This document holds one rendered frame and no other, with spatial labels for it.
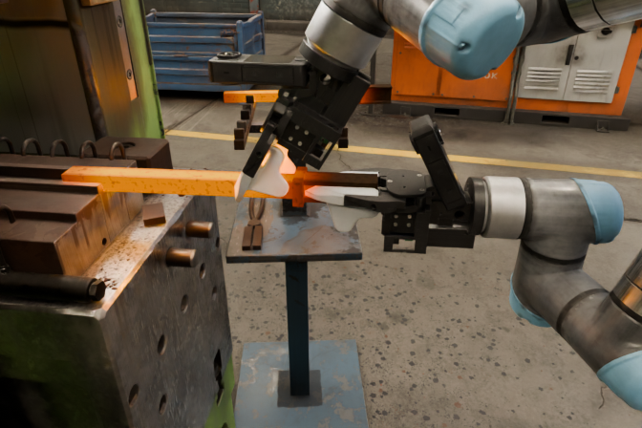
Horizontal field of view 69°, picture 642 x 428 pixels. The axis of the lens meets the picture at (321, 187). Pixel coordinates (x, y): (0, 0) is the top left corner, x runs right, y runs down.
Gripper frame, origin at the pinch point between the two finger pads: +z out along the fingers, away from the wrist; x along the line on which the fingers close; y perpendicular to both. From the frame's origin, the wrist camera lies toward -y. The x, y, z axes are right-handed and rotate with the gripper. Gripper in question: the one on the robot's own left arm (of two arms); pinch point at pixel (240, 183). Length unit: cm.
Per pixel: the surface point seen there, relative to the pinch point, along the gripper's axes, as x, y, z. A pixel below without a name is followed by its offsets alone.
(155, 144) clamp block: 16.5, -15.5, 11.1
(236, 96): 59, -12, 14
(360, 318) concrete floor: 86, 63, 80
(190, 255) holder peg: 0.3, -1.4, 14.6
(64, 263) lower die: -11.7, -13.0, 13.4
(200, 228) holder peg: 7.8, -2.3, 15.4
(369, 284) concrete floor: 107, 66, 78
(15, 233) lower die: -11.1, -19.3, 13.2
